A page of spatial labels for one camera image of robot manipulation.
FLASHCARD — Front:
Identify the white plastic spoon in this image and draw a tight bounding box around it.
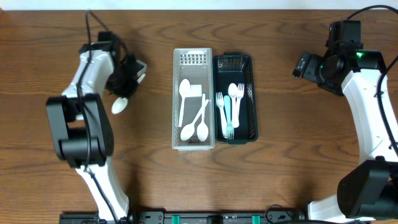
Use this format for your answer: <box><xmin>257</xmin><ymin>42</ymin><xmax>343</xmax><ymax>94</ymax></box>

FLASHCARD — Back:
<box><xmin>111</xmin><ymin>73</ymin><xmax>147</xmax><ymax>115</ymax></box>
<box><xmin>228</xmin><ymin>83</ymin><xmax>239</xmax><ymax>128</ymax></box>
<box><xmin>180</xmin><ymin>107</ymin><xmax>203</xmax><ymax>141</ymax></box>
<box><xmin>197</xmin><ymin>93</ymin><xmax>208</xmax><ymax>142</ymax></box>

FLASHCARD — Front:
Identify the white plastic fork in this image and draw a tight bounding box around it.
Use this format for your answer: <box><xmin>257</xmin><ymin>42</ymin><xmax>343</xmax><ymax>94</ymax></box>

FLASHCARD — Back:
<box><xmin>216</xmin><ymin>92</ymin><xmax>228</xmax><ymax>139</ymax></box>
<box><xmin>236</xmin><ymin>83</ymin><xmax>244</xmax><ymax>115</ymax></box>

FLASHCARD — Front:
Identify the mint green plastic fork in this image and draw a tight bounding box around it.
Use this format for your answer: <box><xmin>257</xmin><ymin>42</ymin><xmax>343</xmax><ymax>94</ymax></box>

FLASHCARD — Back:
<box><xmin>224</xmin><ymin>95</ymin><xmax>234</xmax><ymax>140</ymax></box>

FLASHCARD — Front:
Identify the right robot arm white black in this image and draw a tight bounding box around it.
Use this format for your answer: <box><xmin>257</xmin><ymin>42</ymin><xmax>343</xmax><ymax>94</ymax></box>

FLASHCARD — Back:
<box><xmin>292</xmin><ymin>20</ymin><xmax>397</xmax><ymax>223</ymax></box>

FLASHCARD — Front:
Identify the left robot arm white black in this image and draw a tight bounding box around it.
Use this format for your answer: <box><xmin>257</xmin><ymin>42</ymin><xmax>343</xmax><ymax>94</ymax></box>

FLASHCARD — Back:
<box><xmin>45</xmin><ymin>31</ymin><xmax>147</xmax><ymax>223</ymax></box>

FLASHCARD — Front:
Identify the clear perforated plastic basket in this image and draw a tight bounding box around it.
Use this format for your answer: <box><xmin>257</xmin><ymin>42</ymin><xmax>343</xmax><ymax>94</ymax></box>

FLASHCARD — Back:
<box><xmin>172</xmin><ymin>48</ymin><xmax>215</xmax><ymax>151</ymax></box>

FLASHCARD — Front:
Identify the white label in basket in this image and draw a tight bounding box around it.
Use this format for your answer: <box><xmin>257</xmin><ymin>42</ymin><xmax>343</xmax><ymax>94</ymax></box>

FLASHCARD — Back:
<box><xmin>188</xmin><ymin>85</ymin><xmax>202</xmax><ymax>97</ymax></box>

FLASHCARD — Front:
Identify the dark green perforated basket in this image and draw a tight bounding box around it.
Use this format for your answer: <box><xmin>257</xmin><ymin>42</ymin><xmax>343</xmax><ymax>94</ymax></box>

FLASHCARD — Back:
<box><xmin>213</xmin><ymin>52</ymin><xmax>258</xmax><ymax>144</ymax></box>

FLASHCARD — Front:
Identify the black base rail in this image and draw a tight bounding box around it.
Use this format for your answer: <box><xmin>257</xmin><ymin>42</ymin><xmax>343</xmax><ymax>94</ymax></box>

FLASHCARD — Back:
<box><xmin>58</xmin><ymin>204</ymin><xmax>308</xmax><ymax>224</ymax></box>

